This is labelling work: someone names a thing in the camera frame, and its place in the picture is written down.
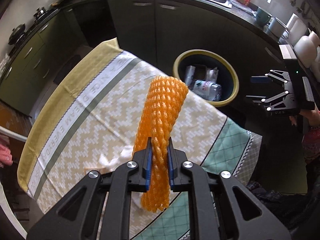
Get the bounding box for brown square plastic tray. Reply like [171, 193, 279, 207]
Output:
[193, 64, 207, 80]

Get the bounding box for small black pot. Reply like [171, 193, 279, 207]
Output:
[34, 7, 47, 21]

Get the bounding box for orange foam fruit net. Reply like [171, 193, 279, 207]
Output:
[133, 76, 189, 212]

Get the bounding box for yellow rimmed trash bin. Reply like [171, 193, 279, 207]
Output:
[173, 49, 239, 107]

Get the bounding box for patterned beige tablecloth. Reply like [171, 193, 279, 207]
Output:
[17, 40, 261, 239]

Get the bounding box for clear plastic water bottle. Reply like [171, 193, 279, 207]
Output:
[191, 80, 221, 101]

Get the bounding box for green kitchen cabinets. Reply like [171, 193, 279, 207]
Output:
[1, 0, 280, 115]

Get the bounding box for white enamel mug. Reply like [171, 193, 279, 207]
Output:
[268, 17, 290, 39]

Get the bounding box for teal ceramic mug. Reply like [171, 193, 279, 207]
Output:
[255, 7, 272, 27]

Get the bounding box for blue silver snack wrapper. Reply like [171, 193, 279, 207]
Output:
[184, 66, 195, 90]

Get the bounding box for red checkered apron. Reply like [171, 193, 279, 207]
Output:
[0, 134, 13, 168]

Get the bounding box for white plastic jug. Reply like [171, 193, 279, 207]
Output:
[294, 31, 320, 68]

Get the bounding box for person's hand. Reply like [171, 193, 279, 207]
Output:
[299, 108, 320, 127]

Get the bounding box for black wok with lid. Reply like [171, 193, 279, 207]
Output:
[8, 24, 25, 45]

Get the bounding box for dark floor mat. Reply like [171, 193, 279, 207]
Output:
[53, 54, 81, 85]

